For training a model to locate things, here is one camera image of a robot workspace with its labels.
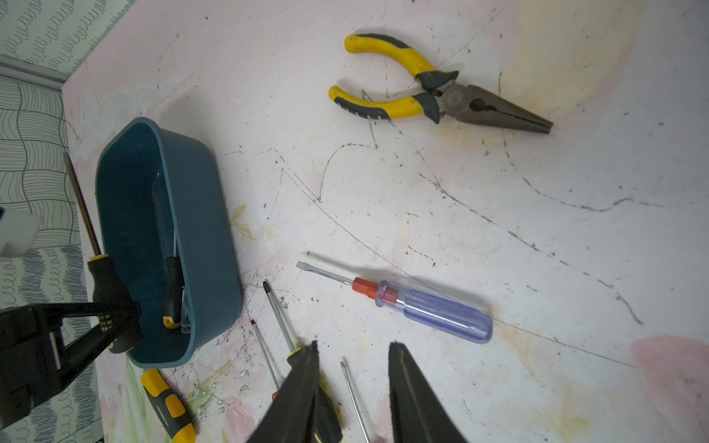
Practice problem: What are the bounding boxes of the purple clear handle screwdriver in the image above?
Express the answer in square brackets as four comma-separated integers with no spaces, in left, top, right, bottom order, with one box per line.
[297,261,493,344]

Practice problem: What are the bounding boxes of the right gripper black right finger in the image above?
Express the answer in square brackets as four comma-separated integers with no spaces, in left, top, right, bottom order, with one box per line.
[389,343,466,443]

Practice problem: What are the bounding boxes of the black yellow utility knife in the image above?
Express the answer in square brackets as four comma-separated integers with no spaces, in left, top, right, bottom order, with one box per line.
[140,369,197,443]

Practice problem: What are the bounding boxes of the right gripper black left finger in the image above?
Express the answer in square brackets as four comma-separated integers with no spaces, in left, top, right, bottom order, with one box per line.
[249,341,319,443]

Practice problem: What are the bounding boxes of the yellow handled needle-nose pliers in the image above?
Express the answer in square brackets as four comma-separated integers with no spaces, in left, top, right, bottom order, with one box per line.
[329,33,553,134]

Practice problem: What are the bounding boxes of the green black handle screwdriver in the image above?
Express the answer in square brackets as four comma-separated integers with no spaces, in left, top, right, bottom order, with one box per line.
[162,228,185,330]

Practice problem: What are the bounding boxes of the teal plastic storage box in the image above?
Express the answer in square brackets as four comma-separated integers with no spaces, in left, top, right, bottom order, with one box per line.
[95,117,243,369]

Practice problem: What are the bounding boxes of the orange handle short screwdriver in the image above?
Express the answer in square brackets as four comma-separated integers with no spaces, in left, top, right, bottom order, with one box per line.
[250,319,281,401]

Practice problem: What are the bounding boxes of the black yellow collar screwdriver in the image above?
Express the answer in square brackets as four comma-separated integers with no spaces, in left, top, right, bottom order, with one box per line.
[64,153,143,354]

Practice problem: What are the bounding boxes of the black yellow tip screwdriver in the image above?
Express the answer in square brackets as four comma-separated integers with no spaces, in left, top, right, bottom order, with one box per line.
[261,279,343,443]

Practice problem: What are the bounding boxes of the orange black handle screwdriver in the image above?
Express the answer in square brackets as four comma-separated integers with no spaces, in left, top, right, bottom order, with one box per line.
[340,356,372,443]

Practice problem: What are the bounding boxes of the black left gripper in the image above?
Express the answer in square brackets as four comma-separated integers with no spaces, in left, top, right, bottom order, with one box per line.
[1,302,140,428]

